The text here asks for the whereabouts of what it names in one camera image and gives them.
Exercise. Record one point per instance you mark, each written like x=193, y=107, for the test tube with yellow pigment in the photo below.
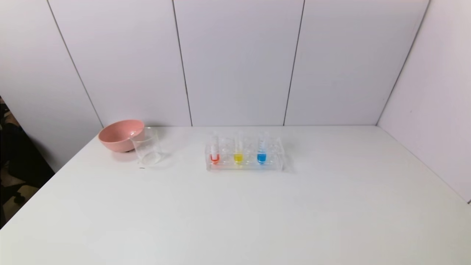
x=238, y=157

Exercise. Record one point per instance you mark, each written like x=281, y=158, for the clear glass beaker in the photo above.
x=147, y=149

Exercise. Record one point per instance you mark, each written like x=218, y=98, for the test tube with red pigment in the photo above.
x=214, y=151

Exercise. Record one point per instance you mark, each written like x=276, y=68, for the clear acrylic test tube rack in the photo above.
x=248, y=166

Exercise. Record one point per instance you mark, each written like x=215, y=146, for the test tube with blue pigment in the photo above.
x=261, y=157

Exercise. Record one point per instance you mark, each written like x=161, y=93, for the dark office chair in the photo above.
x=18, y=154

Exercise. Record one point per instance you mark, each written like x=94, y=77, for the pink plastic bowl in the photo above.
x=117, y=136

